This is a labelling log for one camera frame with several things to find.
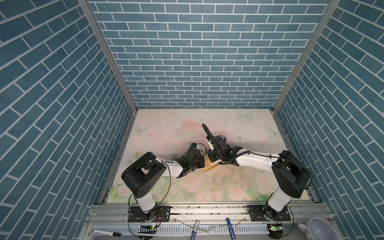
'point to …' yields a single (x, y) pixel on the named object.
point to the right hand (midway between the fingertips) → (208, 150)
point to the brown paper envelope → (209, 164)
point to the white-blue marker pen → (196, 227)
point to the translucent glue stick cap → (239, 138)
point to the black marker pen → (107, 233)
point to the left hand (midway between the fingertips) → (206, 161)
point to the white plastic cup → (319, 228)
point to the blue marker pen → (233, 236)
